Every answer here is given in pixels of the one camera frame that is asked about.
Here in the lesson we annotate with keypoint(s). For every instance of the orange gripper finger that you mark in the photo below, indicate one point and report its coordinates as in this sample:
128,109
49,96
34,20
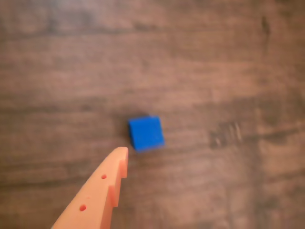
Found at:
95,198

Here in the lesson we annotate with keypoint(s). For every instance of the blue cube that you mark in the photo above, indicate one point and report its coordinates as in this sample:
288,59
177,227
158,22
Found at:
146,133

